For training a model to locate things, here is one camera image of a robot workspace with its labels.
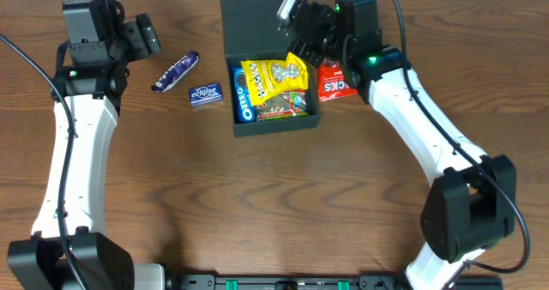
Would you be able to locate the red Hacks candy bag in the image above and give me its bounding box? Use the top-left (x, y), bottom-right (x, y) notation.
top-left (317, 59), bottom-right (358, 102)

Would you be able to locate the yellow Hacks candy bag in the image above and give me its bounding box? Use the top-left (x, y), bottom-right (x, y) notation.
top-left (241, 52), bottom-right (309, 106)

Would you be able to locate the green Haribo worms bag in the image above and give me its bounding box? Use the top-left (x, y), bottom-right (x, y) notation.
top-left (256, 90), bottom-right (309, 121)

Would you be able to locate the purple Dairy Milk bar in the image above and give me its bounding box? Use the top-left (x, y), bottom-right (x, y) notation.
top-left (151, 51), bottom-right (199, 93)

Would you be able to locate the blue Oreo cookie pack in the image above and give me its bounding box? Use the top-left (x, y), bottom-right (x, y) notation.
top-left (231, 67), bottom-right (256, 124)

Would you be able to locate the blue Eclipse mint box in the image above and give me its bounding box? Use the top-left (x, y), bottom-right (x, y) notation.
top-left (189, 82), bottom-right (223, 106)

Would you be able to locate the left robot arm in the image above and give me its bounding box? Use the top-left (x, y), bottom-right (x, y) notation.
top-left (8, 0), bottom-right (170, 289)

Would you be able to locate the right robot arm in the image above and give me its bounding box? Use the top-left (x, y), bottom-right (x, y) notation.
top-left (277, 0), bottom-right (522, 289)

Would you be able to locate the black open box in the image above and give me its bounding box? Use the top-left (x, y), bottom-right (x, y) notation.
top-left (220, 0), bottom-right (320, 137)

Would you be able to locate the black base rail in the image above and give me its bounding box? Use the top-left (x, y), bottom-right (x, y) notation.
top-left (162, 274), bottom-right (504, 290)

